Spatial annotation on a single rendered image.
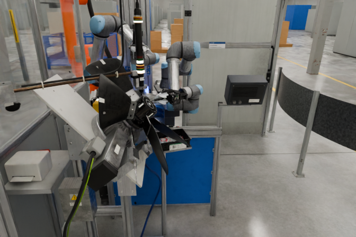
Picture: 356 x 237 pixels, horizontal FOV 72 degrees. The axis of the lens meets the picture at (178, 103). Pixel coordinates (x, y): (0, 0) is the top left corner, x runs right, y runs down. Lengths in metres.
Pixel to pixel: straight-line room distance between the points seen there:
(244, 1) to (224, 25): 0.34
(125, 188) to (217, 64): 2.18
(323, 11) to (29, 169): 7.39
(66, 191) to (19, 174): 0.24
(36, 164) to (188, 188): 1.21
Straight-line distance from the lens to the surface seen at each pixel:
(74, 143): 1.35
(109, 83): 1.07
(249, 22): 3.24
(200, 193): 2.20
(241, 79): 1.74
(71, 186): 1.41
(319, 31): 7.81
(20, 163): 1.46
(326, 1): 7.79
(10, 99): 1.14
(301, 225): 2.52
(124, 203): 1.55
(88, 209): 1.47
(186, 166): 2.02
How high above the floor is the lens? 1.68
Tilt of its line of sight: 21 degrees down
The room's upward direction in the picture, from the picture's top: straight up
